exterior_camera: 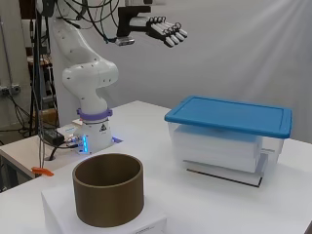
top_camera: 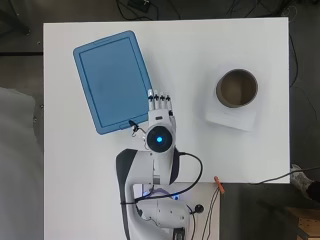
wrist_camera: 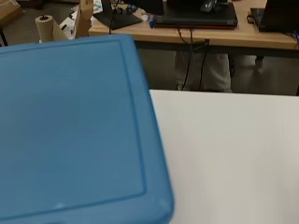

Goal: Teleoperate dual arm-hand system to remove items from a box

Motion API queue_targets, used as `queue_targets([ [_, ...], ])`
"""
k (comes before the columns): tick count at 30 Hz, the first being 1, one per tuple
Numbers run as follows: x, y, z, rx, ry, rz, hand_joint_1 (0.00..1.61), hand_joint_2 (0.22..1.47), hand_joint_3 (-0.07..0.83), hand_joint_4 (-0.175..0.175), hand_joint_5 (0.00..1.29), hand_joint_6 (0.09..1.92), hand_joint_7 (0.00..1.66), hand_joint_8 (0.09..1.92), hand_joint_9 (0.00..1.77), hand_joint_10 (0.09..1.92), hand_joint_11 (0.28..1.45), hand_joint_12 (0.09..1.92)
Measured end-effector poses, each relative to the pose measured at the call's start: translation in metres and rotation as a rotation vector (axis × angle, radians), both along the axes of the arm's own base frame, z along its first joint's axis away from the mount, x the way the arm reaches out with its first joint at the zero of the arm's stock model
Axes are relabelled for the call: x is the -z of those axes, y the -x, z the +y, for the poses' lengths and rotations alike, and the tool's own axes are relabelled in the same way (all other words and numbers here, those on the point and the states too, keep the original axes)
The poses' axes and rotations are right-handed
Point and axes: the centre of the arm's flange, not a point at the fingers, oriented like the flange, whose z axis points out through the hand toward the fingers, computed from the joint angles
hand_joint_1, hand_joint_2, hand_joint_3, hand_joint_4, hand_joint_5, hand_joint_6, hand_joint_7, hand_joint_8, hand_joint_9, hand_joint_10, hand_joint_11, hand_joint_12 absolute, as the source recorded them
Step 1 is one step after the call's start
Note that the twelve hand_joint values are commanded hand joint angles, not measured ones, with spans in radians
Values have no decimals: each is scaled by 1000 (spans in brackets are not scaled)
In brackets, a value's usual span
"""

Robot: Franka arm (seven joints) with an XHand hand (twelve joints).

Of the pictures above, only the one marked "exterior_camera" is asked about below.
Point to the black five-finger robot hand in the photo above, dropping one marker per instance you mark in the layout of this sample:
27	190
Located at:
162	30

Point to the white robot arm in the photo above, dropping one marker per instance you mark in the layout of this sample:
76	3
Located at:
89	74

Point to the white hanging sheet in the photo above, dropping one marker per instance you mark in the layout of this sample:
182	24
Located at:
227	58

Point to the blue plastic lid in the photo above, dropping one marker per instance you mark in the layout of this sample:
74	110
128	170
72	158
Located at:
230	115

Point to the black stand pole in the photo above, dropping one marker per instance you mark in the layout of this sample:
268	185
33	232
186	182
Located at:
36	81

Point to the black power adapter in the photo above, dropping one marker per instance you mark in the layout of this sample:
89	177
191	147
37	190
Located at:
53	137

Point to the clear plastic box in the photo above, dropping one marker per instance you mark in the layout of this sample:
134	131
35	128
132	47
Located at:
271	152

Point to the brown round tub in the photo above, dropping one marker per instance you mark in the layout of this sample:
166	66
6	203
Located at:
109	198

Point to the orange clamp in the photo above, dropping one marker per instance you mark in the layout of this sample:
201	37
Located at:
42	171

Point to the white side table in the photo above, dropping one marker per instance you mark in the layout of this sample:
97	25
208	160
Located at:
22	154

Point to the white flat stand box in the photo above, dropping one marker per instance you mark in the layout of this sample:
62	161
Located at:
58	211

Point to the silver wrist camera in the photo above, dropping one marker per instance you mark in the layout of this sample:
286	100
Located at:
125	41

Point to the grey wall outlet box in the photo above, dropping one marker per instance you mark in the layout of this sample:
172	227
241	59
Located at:
11	88

